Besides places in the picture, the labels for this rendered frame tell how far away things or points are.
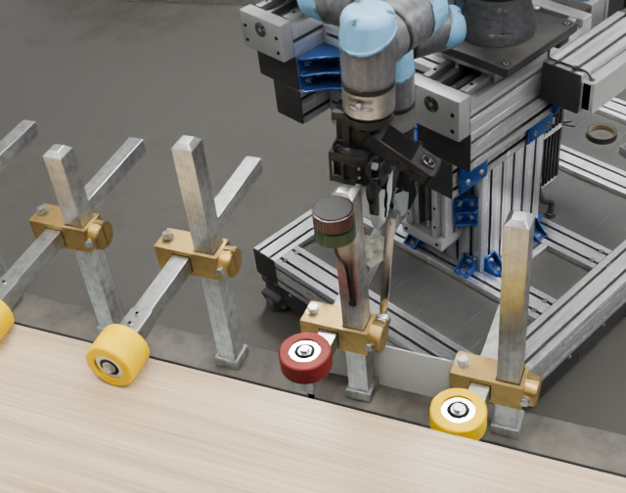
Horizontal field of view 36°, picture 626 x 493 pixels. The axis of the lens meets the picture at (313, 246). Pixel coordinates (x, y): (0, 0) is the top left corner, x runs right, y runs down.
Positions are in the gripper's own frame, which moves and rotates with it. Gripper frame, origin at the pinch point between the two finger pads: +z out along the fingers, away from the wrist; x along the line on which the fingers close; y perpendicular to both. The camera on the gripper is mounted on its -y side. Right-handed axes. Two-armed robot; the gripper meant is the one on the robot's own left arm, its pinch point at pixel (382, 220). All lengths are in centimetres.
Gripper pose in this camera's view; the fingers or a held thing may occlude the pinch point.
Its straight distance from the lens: 149.3
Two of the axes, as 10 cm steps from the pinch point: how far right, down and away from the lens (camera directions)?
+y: -9.2, -2.2, 3.2
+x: -3.9, 6.2, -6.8
